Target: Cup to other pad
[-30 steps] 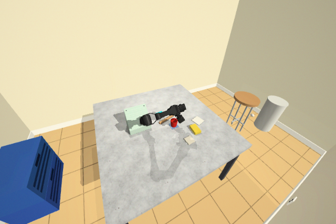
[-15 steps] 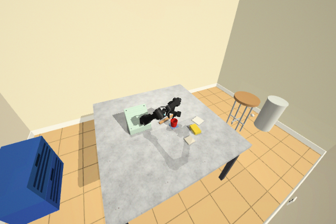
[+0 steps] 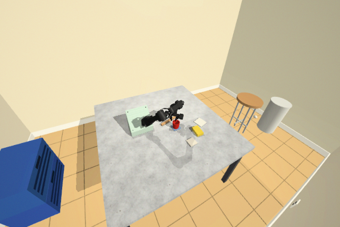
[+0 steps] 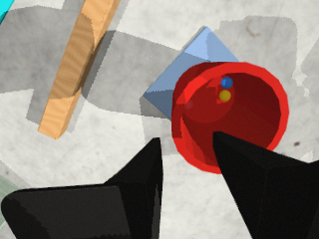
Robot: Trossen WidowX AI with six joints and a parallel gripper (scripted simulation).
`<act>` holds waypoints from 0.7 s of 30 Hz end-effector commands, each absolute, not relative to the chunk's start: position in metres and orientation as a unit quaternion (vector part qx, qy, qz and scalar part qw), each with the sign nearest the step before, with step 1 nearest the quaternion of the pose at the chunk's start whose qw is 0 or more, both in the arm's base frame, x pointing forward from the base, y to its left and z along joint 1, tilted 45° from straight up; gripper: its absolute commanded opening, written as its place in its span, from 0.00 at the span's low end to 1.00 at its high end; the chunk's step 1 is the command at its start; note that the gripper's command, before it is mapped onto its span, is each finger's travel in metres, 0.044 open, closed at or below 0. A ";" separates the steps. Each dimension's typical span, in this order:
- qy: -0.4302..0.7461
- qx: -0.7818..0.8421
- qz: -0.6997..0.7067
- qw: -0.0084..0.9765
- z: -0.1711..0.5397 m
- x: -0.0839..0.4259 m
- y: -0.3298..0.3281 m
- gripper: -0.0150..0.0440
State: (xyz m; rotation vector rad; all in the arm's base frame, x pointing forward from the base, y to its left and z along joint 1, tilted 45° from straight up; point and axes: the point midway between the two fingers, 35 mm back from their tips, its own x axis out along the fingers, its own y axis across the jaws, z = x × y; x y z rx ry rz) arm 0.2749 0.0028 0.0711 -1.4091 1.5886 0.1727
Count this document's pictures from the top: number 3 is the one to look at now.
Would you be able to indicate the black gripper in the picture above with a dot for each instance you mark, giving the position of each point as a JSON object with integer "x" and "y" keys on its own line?
{"x": 178, "y": 116}

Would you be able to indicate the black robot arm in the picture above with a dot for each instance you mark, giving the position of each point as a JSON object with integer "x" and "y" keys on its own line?
{"x": 160, "y": 115}

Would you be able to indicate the red cup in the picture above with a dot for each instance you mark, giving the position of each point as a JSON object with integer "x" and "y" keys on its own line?
{"x": 176, "y": 124}

